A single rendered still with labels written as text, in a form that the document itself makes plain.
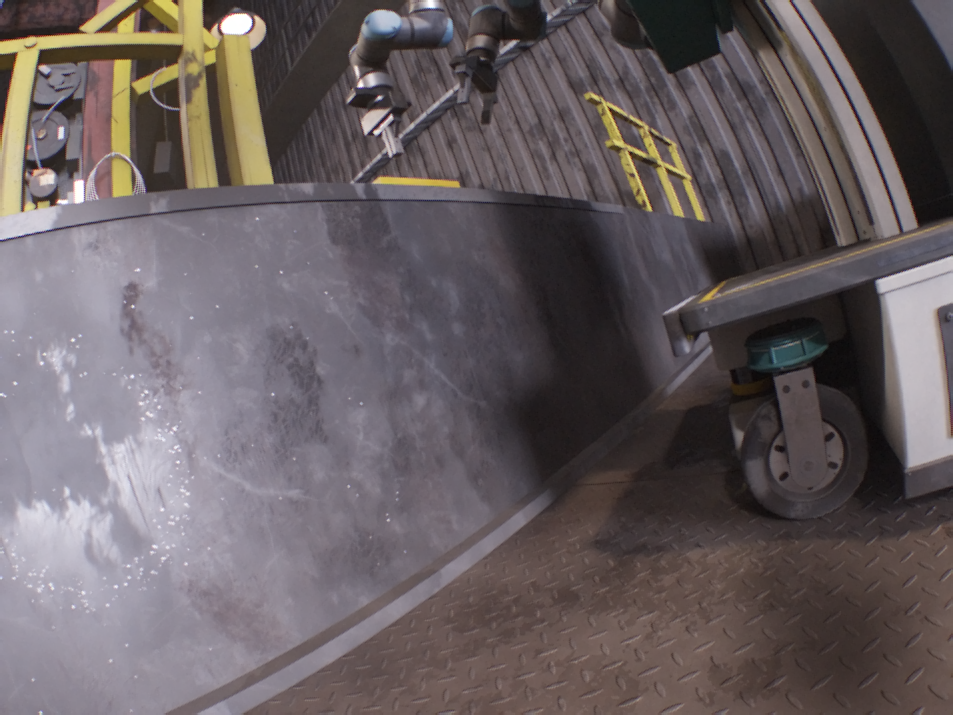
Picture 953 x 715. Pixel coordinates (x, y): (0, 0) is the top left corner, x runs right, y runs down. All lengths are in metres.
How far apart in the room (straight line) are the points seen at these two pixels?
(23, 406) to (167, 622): 0.32
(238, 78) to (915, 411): 1.19
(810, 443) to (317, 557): 0.67
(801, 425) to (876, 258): 0.22
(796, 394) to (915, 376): 0.15
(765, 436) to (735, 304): 0.19
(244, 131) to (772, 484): 1.04
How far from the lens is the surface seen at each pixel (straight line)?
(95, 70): 3.05
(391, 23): 1.18
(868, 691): 0.44
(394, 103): 1.15
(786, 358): 0.55
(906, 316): 0.52
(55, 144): 2.95
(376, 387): 0.74
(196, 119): 1.00
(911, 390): 0.53
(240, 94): 1.00
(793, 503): 0.64
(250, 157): 0.91
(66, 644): 0.67
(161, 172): 4.09
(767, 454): 0.62
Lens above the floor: 0.34
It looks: 1 degrees down
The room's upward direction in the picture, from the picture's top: 18 degrees counter-clockwise
